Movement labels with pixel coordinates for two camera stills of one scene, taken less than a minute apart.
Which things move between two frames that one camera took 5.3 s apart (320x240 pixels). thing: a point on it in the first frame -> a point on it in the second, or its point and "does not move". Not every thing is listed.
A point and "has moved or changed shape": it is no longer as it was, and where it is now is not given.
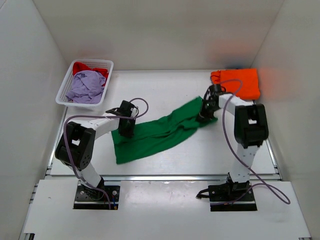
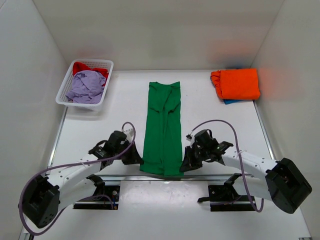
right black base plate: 222,193 does not move
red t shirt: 78,66 does not move
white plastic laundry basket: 86,84 does not move
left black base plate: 88,197 does not move
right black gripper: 202,116 -> 189,163
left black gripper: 128,134 -> 135,157
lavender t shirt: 87,87 does not move
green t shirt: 159,133 has moved or changed shape
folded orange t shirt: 241,82 does not move
